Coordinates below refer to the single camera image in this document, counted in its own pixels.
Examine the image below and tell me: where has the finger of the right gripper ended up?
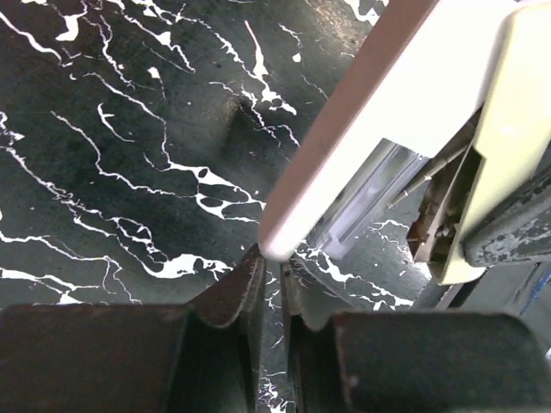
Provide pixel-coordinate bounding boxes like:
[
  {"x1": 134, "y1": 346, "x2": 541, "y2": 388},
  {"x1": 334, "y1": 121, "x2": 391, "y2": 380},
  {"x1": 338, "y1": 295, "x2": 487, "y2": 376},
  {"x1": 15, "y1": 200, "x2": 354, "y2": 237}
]
[{"x1": 462, "y1": 171, "x2": 550, "y2": 268}]

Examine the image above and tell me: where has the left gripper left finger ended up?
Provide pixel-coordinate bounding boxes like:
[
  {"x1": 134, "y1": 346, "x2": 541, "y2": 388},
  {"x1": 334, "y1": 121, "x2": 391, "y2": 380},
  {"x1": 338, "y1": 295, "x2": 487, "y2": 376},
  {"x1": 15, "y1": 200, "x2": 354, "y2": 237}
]
[{"x1": 1, "y1": 246, "x2": 265, "y2": 412}]

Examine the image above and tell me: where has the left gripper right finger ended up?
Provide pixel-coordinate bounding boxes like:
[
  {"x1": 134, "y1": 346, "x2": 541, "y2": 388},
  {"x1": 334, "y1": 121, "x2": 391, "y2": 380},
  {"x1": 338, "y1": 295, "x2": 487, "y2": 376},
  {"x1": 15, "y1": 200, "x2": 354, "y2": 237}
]
[{"x1": 281, "y1": 259, "x2": 550, "y2": 412}]

